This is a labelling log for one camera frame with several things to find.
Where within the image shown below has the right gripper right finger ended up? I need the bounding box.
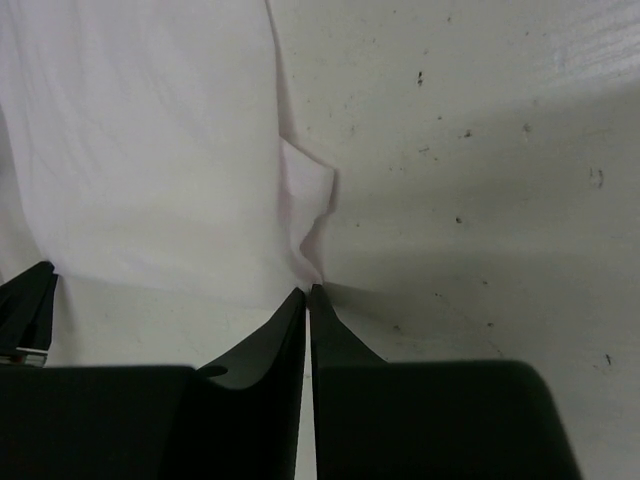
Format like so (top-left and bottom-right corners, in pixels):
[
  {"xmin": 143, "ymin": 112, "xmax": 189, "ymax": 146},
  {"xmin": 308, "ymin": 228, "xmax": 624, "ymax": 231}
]
[{"xmin": 309, "ymin": 285, "xmax": 580, "ymax": 479}]

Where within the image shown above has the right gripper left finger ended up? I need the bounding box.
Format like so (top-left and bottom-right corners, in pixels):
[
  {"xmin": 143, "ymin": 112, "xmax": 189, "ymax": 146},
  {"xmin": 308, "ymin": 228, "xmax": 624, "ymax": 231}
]
[{"xmin": 1, "ymin": 290, "xmax": 305, "ymax": 479}]

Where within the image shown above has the white tank top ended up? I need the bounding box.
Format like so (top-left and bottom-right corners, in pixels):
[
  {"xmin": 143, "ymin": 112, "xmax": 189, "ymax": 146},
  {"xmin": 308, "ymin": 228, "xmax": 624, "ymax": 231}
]
[{"xmin": 1, "ymin": 1, "xmax": 333, "ymax": 306}]

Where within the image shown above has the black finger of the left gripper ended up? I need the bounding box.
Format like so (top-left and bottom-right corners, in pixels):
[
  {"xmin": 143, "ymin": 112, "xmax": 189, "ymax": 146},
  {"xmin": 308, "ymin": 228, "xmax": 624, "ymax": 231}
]
[{"xmin": 1, "ymin": 261, "xmax": 58, "ymax": 368}]

